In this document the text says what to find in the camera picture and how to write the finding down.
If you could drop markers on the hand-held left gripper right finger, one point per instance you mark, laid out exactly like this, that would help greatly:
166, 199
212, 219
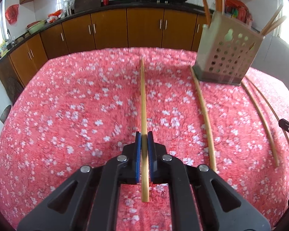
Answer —
151, 154

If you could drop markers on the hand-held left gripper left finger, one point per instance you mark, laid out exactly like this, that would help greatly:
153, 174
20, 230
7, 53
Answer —
137, 154

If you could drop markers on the perforated beige chopstick holder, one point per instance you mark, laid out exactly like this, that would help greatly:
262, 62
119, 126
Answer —
228, 53

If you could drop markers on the red floral tablecloth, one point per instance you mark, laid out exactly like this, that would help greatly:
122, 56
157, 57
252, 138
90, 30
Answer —
74, 125

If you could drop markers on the row of condiment bottles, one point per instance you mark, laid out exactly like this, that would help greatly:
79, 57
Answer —
240, 13

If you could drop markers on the wooden base cabinets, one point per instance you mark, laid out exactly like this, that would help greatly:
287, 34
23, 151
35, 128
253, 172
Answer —
110, 28

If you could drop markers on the red plastic bag over bottles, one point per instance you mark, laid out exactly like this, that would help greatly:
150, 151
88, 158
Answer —
234, 2

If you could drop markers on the black kitchen countertop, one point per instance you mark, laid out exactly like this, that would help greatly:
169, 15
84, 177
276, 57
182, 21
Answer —
115, 4

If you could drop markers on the black gas stove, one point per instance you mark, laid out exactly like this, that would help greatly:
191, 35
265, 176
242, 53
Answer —
159, 1

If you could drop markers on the red and white plastic bags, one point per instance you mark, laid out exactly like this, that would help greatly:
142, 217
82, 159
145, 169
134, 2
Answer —
55, 16

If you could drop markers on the dark wooden cutting board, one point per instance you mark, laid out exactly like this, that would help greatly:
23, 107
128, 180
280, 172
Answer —
88, 1

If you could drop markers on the green basin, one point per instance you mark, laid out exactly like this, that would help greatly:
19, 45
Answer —
36, 27

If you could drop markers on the yellow detergent bottle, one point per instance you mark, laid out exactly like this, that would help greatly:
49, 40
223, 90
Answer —
3, 50

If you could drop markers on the metal faucet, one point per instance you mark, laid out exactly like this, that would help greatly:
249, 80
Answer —
10, 37

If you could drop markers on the red plastic bag on wall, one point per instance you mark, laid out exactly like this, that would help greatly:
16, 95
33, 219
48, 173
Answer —
12, 14

